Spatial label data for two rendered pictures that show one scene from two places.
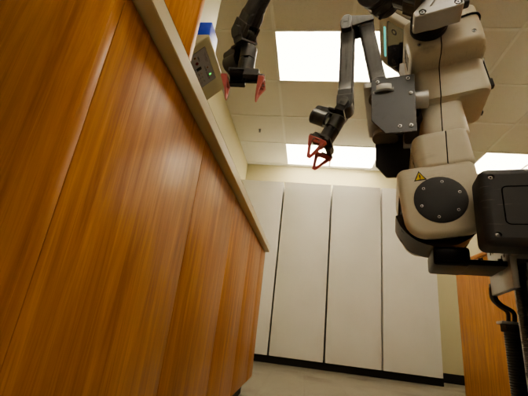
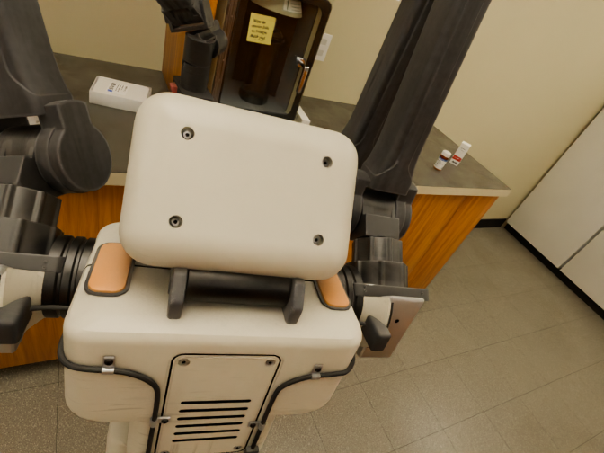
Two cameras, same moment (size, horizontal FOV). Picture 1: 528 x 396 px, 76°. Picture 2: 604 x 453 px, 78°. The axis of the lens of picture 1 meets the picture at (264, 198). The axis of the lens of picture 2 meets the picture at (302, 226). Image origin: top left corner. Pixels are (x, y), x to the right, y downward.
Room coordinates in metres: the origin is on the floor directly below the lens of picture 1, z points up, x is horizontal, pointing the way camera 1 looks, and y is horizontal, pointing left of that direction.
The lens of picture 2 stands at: (0.59, -0.66, 1.52)
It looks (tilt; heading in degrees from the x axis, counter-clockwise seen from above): 36 degrees down; 43
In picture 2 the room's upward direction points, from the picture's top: 23 degrees clockwise
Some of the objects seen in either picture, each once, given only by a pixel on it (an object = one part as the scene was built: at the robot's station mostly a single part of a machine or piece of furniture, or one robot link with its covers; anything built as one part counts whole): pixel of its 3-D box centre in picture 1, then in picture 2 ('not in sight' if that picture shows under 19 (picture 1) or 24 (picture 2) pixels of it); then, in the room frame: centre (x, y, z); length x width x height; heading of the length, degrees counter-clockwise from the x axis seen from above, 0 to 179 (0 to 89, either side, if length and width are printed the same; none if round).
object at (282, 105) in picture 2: not in sight; (269, 58); (1.26, 0.38, 1.19); 0.30 x 0.01 x 0.40; 171
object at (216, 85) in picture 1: (204, 71); not in sight; (1.25, 0.33, 1.46); 0.32 x 0.11 x 0.10; 171
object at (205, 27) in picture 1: (202, 39); not in sight; (1.16, 0.35, 1.55); 0.10 x 0.10 x 0.09; 81
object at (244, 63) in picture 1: (245, 70); (194, 78); (0.91, 0.11, 1.21); 0.10 x 0.07 x 0.07; 84
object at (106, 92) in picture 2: not in sight; (121, 94); (0.87, 0.54, 0.96); 0.16 x 0.12 x 0.04; 160
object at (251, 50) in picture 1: (247, 56); (199, 48); (0.92, 0.11, 1.27); 0.07 x 0.06 x 0.07; 47
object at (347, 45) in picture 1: (346, 67); (390, 74); (1.06, -0.26, 1.40); 0.11 x 0.06 x 0.43; 158
